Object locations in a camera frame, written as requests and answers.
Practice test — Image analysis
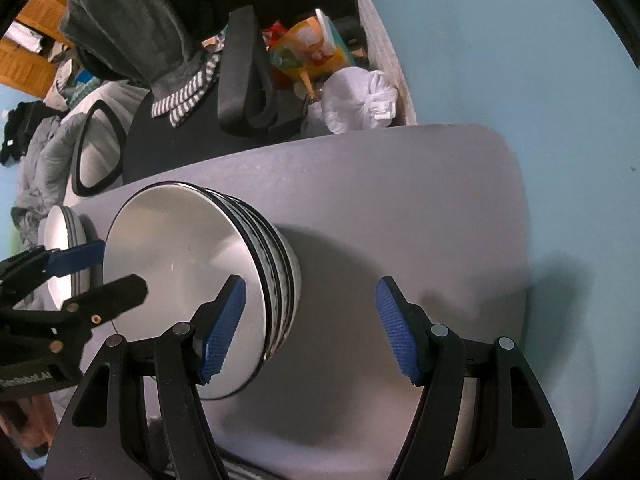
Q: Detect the white plate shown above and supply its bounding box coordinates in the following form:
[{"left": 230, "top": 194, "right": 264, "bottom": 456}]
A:
[
  {"left": 62, "top": 206, "right": 90, "bottom": 296},
  {"left": 41, "top": 204, "right": 82, "bottom": 311}
]

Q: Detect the white ribbed bowl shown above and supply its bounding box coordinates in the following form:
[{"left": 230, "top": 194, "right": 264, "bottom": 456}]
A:
[
  {"left": 205, "top": 188, "right": 290, "bottom": 358},
  {"left": 235, "top": 198, "right": 302, "bottom": 346},
  {"left": 103, "top": 182, "right": 270, "bottom": 400}
]

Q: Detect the person left hand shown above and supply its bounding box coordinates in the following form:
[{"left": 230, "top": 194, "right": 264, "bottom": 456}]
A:
[{"left": 1, "top": 393, "right": 58, "bottom": 457}]

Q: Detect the grey quilted duvet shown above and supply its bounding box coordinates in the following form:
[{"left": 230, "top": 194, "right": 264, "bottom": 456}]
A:
[{"left": 10, "top": 113, "right": 87, "bottom": 248}]

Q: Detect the black clothes pile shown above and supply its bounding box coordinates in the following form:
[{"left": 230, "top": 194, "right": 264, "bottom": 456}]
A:
[{"left": 1, "top": 101, "right": 64, "bottom": 166}]

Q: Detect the orange wooden wardrobe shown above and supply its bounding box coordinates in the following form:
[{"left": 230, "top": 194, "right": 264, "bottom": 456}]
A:
[{"left": 0, "top": 0, "right": 72, "bottom": 99}]

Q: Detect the black office chair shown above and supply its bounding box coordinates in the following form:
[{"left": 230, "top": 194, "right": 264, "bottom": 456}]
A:
[{"left": 70, "top": 6, "right": 304, "bottom": 198}]

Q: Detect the white tied plastic bag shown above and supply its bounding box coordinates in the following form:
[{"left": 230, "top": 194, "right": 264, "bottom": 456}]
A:
[{"left": 303, "top": 66, "right": 398, "bottom": 136}]

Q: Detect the grey hooded garment on chair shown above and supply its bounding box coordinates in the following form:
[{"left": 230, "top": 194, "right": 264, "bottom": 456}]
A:
[{"left": 60, "top": 0, "right": 224, "bottom": 128}]

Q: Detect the orange printed bag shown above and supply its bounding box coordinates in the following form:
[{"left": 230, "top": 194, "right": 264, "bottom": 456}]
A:
[{"left": 262, "top": 8, "right": 355, "bottom": 96}]

